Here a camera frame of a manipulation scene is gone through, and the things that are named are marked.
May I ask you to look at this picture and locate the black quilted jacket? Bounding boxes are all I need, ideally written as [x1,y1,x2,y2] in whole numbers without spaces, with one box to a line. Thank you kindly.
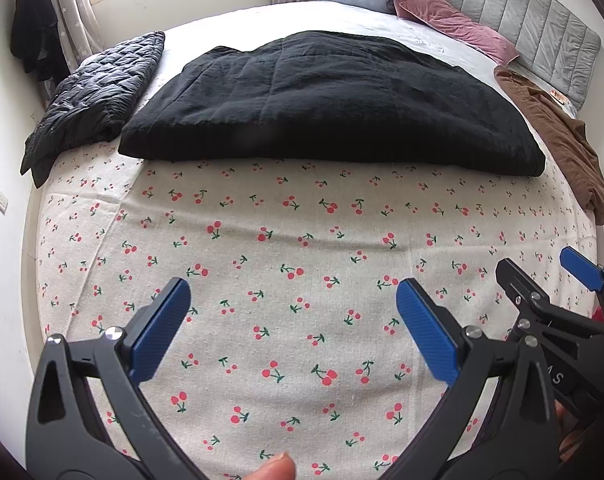
[119,30,545,177]

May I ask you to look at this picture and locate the dark clothes hanging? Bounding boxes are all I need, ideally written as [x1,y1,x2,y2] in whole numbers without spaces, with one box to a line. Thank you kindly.
[10,0,70,84]

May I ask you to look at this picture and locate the person's right hand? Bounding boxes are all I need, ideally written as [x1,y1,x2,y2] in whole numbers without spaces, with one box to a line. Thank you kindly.
[555,401,582,462]

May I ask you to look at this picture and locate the person's left hand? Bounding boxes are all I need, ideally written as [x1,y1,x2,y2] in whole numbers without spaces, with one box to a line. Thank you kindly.
[244,453,296,480]

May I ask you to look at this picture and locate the brown garment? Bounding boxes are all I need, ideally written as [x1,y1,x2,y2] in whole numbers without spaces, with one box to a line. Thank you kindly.
[494,66,604,226]

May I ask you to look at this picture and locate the small snack packet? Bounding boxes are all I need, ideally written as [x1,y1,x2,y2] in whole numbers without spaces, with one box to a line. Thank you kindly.
[548,88,575,114]

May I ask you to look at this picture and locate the cherry print bed sheet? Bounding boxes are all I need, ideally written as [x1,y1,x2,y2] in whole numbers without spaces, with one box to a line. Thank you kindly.
[37,143,597,479]

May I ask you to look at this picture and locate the grey padded headboard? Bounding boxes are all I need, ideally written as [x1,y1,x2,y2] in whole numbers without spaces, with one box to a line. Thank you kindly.
[446,0,602,110]

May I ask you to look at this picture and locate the pink velvet pillow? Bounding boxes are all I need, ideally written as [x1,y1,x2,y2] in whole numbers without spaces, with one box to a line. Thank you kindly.
[393,0,519,66]

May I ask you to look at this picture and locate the dark navy quilted jacket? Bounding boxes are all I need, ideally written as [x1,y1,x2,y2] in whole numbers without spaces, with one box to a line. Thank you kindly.
[20,32,165,188]

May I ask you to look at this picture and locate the beige patterned curtain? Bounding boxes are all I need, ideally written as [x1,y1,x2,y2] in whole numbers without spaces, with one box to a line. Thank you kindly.
[50,0,104,70]

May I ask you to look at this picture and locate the wall power socket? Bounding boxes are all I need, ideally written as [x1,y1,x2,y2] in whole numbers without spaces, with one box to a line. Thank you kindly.
[0,191,8,214]

